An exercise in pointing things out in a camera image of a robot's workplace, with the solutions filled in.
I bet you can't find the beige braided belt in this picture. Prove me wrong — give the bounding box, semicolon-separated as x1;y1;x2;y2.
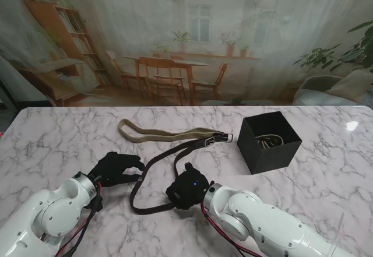
255;133;286;150
117;118;234;143

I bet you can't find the black woven belt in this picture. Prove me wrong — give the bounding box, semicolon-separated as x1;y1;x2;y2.
129;135;223;216

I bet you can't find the black square storage box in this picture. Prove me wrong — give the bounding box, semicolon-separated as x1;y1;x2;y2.
236;111;303;175

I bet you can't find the red and black cable bundle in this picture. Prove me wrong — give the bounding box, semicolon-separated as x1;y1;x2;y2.
55;182;103;257
200;203;265;257

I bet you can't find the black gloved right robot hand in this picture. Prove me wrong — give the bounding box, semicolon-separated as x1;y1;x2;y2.
165;162;215;210

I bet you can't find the printed room scene backdrop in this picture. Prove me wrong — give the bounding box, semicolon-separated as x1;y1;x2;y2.
0;0;373;108

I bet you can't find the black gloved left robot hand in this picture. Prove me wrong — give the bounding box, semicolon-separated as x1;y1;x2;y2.
87;151;146;188

